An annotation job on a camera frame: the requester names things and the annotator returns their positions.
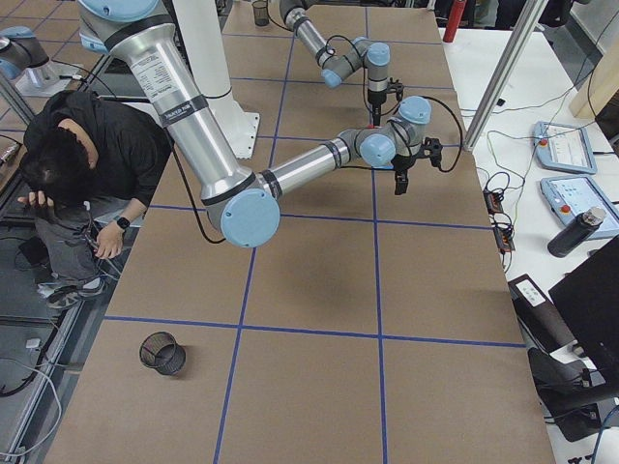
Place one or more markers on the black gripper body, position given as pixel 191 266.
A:
pixel 402 164
pixel 375 99

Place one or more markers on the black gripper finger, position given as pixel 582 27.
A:
pixel 401 182

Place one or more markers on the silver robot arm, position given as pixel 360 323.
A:
pixel 241 204
pixel 339 57

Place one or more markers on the red bottle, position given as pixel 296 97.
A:
pixel 454 20

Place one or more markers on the upper teach pendant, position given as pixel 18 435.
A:
pixel 563 148

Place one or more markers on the teach pendant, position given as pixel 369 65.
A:
pixel 569 195
pixel 563 148

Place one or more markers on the far black mesh cup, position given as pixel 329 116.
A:
pixel 260 12

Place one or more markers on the black mesh cup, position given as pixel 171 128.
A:
pixel 260 12
pixel 162 352

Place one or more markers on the lower teach pendant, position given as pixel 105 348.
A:
pixel 569 195

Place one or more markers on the brown paper table mat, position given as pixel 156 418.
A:
pixel 373 328

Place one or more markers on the black water bottle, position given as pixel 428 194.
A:
pixel 576 232

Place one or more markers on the labelled black box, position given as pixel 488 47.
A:
pixel 539 316

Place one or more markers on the black monitor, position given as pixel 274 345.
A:
pixel 587 301

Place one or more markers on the seated person in black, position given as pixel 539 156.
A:
pixel 92 167

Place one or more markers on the near black mesh cup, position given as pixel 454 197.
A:
pixel 162 352

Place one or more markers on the aluminium frame post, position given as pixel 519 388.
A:
pixel 516 43

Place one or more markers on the white camera pole base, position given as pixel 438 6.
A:
pixel 200 30

